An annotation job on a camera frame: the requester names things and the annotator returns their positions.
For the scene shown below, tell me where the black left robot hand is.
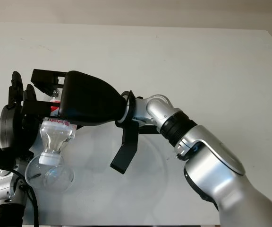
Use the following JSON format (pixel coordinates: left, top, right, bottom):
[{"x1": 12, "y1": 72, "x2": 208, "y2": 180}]
[{"x1": 0, "y1": 70, "x2": 41, "y2": 161}]

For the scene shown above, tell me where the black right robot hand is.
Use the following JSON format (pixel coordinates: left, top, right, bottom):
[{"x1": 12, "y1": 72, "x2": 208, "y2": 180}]
[{"x1": 21, "y1": 69, "x2": 128, "y2": 130}]

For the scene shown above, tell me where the clear water bottle red label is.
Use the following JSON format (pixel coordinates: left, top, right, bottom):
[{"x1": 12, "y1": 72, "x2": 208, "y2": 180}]
[{"x1": 38, "y1": 87, "x2": 78, "y2": 166}]

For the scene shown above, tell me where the clear plastic cup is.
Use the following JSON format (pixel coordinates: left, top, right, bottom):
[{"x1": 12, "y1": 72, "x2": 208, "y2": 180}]
[{"x1": 25, "y1": 155, "x2": 76, "y2": 193}]

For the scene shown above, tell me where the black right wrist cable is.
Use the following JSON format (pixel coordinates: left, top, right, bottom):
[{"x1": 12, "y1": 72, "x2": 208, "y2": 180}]
[{"x1": 115, "y1": 90, "x2": 138, "y2": 127}]

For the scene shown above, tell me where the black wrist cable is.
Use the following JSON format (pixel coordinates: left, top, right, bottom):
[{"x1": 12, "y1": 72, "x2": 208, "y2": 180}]
[
  {"x1": 7, "y1": 166, "x2": 40, "y2": 227},
  {"x1": 115, "y1": 90, "x2": 138, "y2": 127}
]

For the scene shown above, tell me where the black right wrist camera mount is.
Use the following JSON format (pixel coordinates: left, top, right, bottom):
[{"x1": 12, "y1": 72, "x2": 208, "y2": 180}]
[{"x1": 110, "y1": 122, "x2": 139, "y2": 175}]

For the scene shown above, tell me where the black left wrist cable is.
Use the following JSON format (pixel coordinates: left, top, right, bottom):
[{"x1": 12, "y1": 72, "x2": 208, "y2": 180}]
[{"x1": 7, "y1": 166, "x2": 40, "y2": 227}]

